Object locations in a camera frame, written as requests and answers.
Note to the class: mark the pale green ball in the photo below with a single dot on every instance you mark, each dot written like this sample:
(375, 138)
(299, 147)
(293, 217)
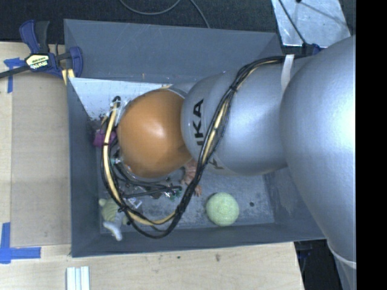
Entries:
(222, 209)

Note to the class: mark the black cylinder on white bracket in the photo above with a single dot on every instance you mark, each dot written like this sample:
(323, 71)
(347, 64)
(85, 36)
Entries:
(116, 101)

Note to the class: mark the pale green toy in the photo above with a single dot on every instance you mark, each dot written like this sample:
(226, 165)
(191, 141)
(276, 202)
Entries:
(109, 211)

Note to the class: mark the grey metal bin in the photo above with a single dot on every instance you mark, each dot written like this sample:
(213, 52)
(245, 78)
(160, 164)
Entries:
(169, 50)

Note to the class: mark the orange toy animal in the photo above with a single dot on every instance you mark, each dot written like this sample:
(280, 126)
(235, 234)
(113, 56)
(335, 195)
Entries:
(191, 174)

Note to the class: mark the purple toy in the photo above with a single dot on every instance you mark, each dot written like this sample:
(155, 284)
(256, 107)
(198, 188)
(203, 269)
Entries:
(99, 139)

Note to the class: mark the pale wood board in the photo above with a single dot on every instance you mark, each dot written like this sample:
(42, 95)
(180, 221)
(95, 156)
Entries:
(39, 162)

